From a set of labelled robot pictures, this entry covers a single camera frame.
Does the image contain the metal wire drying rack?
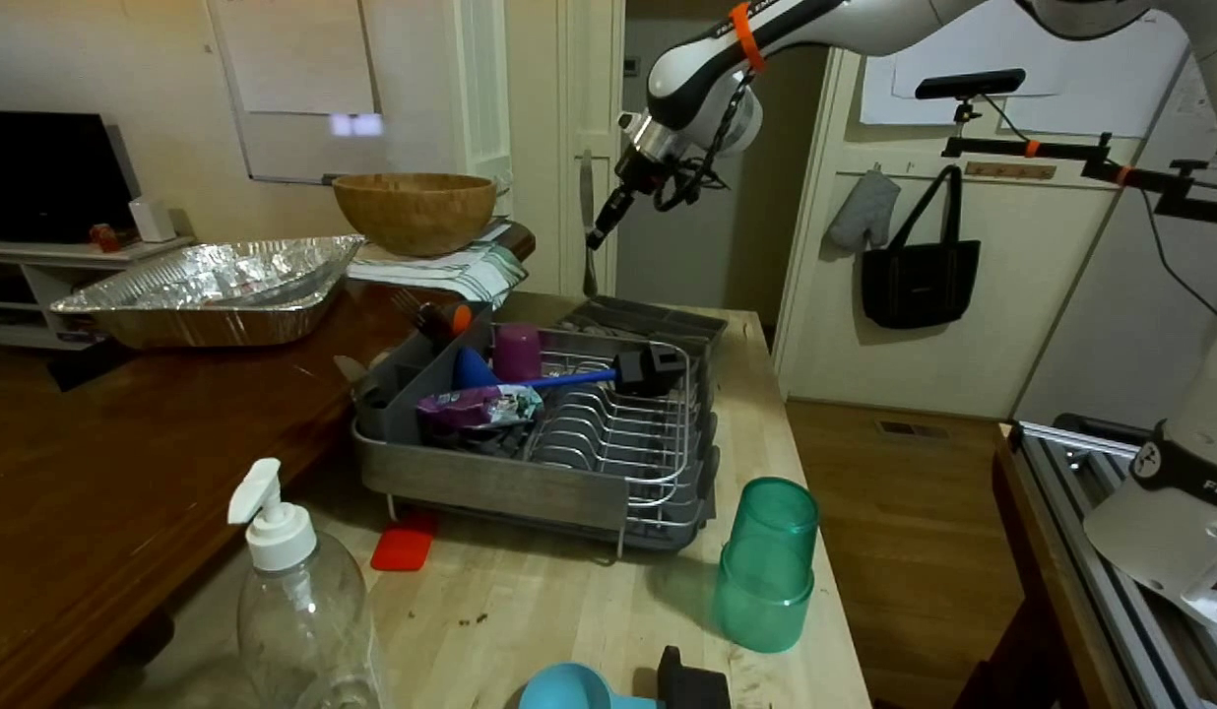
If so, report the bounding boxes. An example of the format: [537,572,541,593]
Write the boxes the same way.
[346,321,725,562]

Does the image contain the pink plastic cup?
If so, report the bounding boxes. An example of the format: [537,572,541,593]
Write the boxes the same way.
[487,323,546,385]

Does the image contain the black stereo camera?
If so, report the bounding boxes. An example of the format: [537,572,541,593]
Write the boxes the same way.
[910,66,1031,132]

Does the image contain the wooden bowl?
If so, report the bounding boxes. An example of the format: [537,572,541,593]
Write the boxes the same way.
[327,169,506,260]

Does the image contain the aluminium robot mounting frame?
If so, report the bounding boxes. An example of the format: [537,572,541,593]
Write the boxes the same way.
[995,415,1217,709]

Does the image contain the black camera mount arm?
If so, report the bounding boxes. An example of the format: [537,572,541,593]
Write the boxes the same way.
[938,125,1217,230]

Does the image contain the small black block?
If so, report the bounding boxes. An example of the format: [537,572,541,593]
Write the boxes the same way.
[654,641,737,709]

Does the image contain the blue plastic cup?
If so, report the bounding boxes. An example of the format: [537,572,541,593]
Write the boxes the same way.
[449,344,506,394]

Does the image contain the green striped dish towel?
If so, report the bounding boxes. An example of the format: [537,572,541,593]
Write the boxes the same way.
[344,233,531,317]

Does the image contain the green plastic cup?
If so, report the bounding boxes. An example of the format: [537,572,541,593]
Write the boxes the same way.
[708,473,825,657]

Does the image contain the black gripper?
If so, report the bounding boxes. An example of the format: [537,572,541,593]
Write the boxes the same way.
[582,111,700,254]

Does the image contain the aluminium foil pan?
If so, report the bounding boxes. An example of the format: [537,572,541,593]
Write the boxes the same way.
[49,233,368,355]

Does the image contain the white cupboard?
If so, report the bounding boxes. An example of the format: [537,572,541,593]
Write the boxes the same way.
[774,48,1217,429]

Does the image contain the purple and teal packet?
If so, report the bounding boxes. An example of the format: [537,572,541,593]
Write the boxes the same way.
[415,384,546,439]

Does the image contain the black tote bag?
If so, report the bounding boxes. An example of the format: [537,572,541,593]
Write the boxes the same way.
[858,162,984,337]

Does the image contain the grey oven mitt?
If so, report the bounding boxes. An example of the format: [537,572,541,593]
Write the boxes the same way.
[821,166,905,260]

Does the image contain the floor vent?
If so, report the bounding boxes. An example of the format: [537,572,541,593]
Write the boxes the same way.
[879,419,952,440]

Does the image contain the light blue plastic scoop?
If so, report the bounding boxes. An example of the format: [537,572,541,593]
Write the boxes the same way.
[515,657,663,709]

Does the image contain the red square pad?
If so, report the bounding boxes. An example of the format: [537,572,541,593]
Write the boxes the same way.
[368,509,440,577]

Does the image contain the clear pump soap bottle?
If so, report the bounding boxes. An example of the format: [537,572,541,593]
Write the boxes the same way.
[223,452,388,709]

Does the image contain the dark wooden table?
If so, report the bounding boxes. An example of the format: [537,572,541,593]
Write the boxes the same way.
[0,281,420,709]

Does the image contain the black television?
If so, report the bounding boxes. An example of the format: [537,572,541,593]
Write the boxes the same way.
[0,107,147,249]

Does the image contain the white low shelf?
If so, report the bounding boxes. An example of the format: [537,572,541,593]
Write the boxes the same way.
[0,233,196,355]

